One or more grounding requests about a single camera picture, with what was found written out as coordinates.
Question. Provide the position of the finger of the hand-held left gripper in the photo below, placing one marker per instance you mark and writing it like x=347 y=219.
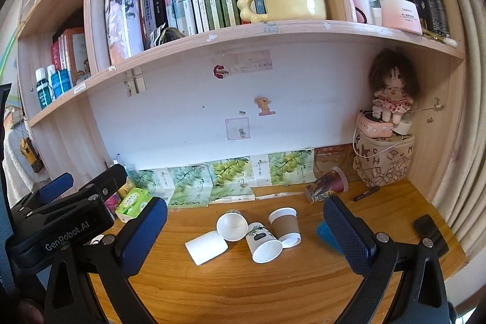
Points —
x=108 y=178
x=57 y=185

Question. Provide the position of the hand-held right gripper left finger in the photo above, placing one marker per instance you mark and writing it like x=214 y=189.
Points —
x=141 y=234

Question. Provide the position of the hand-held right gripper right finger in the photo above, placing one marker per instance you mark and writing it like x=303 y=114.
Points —
x=349 y=236

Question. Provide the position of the dark red printed cup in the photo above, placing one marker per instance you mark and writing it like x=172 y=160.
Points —
x=326 y=185

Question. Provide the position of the brown sleeve paper cup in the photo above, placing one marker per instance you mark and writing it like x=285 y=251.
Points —
x=284 y=229

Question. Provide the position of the plain white paper cup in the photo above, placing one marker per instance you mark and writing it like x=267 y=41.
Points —
x=205 y=247

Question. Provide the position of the leaf print white paper cup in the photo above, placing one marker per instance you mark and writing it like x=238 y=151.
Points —
x=260 y=236

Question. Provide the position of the blue plastic object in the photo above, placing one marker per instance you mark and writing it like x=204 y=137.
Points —
x=327 y=234

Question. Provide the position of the green tissue box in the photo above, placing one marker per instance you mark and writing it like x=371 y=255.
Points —
x=133 y=204

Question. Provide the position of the yellow toy excavator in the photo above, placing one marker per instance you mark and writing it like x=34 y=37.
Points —
x=31 y=155

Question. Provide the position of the black pen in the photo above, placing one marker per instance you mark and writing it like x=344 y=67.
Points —
x=366 y=194

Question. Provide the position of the letter print storage box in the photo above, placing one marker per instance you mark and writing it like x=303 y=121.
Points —
x=383 y=162

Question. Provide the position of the black phone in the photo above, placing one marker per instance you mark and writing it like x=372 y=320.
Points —
x=431 y=231

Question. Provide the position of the pink printed sheet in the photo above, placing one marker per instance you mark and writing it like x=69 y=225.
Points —
x=330 y=157

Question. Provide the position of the wooden clothes peg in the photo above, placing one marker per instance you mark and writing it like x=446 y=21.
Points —
x=130 y=88
x=139 y=81

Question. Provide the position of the teal bottle white cap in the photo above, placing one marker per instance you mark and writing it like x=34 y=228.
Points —
x=42 y=90
x=51 y=77

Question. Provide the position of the blue small box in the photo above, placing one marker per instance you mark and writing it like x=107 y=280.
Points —
x=62 y=83

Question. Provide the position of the grape-print tissue packs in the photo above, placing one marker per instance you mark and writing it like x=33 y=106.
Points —
x=227 y=176

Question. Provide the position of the pink music box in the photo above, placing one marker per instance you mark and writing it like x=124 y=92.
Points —
x=374 y=126

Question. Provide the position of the row of red books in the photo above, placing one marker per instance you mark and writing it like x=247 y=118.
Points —
x=72 y=50

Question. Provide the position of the pink square sticker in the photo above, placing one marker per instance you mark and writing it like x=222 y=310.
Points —
x=237 y=130

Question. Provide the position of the brown haired plush doll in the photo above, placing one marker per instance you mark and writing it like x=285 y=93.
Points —
x=393 y=90

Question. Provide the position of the dark foil packet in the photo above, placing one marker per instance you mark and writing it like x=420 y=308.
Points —
x=165 y=35

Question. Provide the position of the white printed tumbler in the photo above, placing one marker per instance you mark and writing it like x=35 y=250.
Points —
x=123 y=24

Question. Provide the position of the orange bear sticker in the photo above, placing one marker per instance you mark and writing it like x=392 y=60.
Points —
x=264 y=105

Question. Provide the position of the taped paper label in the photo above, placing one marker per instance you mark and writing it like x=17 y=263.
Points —
x=250 y=60

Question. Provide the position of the cream curtain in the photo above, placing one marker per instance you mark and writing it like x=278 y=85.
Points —
x=470 y=81

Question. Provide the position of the wooden bookshelf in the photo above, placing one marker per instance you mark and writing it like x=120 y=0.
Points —
x=303 y=30

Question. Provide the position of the pink white cosmetic jar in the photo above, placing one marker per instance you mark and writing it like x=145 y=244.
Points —
x=402 y=16

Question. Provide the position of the white cup facing camera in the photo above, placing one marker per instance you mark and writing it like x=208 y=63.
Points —
x=229 y=227

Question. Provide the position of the metal wall hook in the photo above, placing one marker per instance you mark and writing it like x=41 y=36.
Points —
x=436 y=106

